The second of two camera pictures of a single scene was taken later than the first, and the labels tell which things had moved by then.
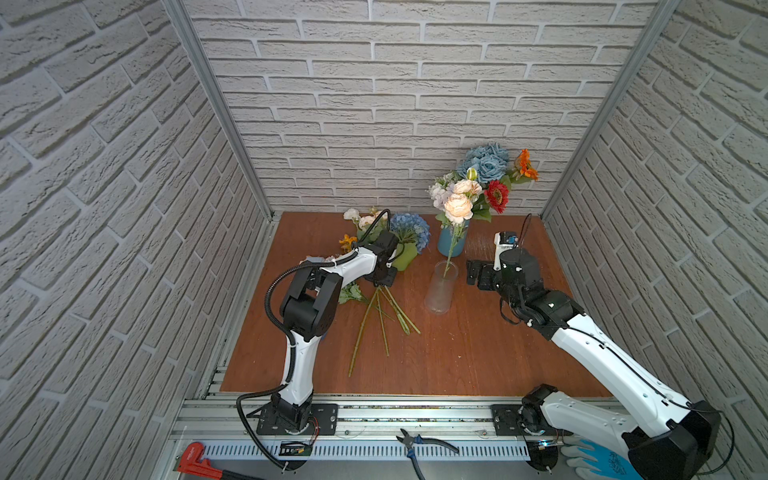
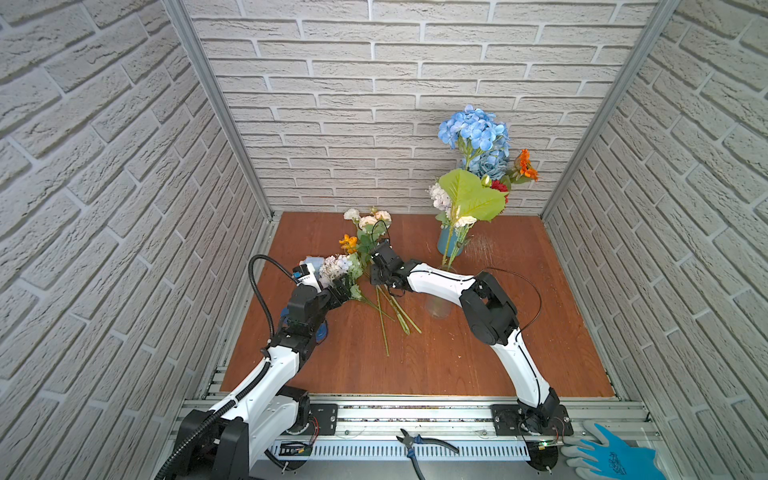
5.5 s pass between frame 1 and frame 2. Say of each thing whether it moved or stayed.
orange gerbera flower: stayed
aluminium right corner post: stayed
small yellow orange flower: stayed
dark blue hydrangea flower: moved
